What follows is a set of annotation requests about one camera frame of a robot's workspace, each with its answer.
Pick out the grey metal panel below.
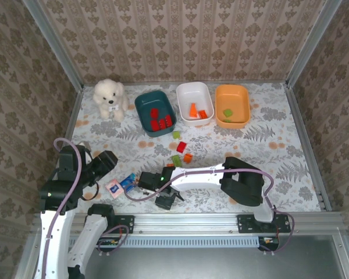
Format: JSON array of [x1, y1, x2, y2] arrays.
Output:
[[31, 235, 348, 279]]

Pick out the pink tissue pack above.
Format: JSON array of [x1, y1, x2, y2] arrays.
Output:
[[105, 179, 125, 199]]

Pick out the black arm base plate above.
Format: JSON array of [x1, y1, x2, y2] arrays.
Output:
[[83, 214, 134, 234], [237, 213, 291, 234]]

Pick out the thin aluminium back rail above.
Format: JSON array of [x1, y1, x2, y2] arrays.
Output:
[[81, 80, 289, 87]]

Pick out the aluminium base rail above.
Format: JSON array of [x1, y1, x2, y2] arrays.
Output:
[[31, 211, 348, 237]]

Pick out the white plastic container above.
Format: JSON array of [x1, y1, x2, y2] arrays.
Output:
[[176, 82, 215, 127]]

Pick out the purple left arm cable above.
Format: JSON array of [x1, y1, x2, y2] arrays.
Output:
[[40, 138, 130, 279]]

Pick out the orange plastic container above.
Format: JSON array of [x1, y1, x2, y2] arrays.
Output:
[[215, 84, 251, 129]]

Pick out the grey slotted cable duct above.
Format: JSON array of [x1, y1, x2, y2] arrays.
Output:
[[66, 235, 260, 248]]

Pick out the aluminium frame post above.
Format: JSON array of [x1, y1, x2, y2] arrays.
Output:
[[286, 0, 343, 88], [22, 0, 85, 92]]

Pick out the teal plastic container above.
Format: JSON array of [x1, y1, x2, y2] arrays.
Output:
[[134, 90, 178, 138]]

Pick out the black cable outlet with wires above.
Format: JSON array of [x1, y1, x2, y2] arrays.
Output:
[[96, 237, 126, 254], [257, 235, 280, 252]]

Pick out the aluminium side rail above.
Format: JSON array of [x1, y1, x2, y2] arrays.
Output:
[[284, 84, 332, 212], [56, 87, 85, 152]]

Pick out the white plush dog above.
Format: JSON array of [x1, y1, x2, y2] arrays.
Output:
[[92, 78, 130, 122]]

